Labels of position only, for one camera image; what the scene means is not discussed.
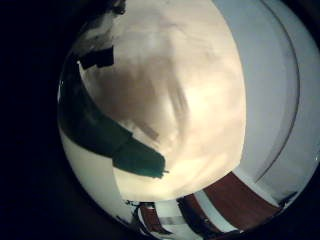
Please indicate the brown wooden door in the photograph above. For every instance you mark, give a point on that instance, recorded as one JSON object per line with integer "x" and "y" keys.
{"x": 240, "y": 200}

